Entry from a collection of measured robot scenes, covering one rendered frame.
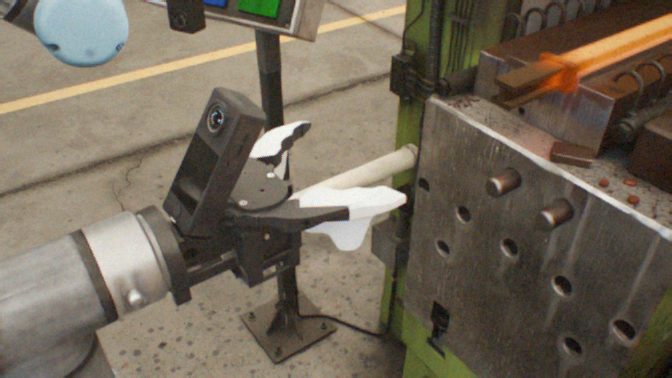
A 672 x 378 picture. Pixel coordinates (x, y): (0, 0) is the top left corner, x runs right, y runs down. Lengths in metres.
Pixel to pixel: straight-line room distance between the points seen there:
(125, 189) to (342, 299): 0.99
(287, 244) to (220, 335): 1.19
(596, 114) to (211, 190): 0.47
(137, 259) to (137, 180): 1.88
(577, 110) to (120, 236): 0.53
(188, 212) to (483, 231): 0.49
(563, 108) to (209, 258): 0.47
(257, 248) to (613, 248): 0.41
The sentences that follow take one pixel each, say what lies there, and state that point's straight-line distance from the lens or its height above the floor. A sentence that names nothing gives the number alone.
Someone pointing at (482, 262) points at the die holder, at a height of 0.71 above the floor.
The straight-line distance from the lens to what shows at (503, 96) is 0.65.
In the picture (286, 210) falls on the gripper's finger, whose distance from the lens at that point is 0.44.
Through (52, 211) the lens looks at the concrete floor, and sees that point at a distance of 2.26.
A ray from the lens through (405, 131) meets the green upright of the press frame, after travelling 1.20.
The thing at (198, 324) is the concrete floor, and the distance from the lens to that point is 1.70.
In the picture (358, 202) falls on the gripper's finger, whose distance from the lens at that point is 0.45.
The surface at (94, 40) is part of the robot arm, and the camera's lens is 0.54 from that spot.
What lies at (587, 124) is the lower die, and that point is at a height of 0.95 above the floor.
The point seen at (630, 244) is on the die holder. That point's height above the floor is 0.88.
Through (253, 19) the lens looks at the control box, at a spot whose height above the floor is 0.97.
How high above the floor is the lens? 1.29
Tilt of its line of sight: 37 degrees down
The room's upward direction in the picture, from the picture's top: straight up
